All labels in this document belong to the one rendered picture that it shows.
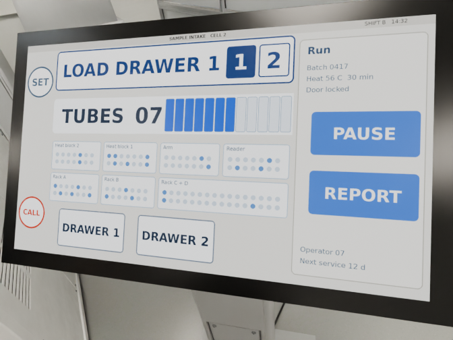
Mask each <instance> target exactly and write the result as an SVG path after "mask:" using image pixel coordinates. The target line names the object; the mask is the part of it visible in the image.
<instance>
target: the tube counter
mask: <svg viewBox="0 0 453 340"><path fill-rule="evenodd" d="M293 102H294V93H278V94H226V95H198V96H145V97H135V99H134V111H133V134H235V135H293Z"/></svg>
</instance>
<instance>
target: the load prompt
mask: <svg viewBox="0 0 453 340"><path fill-rule="evenodd" d="M295 49H296V34H294V35H284V36H265V37H255V38H237V39H227V40H209V41H199V42H181V43H171V44H161V45H143V46H133V47H115V48H105V49H86V50H77V51H58V52H57V71H56V82H55V91H75V90H116V89H137V88H178V87H199V86H240V85H260V84H294V83H295Z"/></svg>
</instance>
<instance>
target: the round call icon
mask: <svg viewBox="0 0 453 340"><path fill-rule="evenodd" d="M46 204H47V197H46V196H34V195H24V194H19V201H18V220H17V228H20V229H32V230H39V231H44V225H45V215H46Z"/></svg>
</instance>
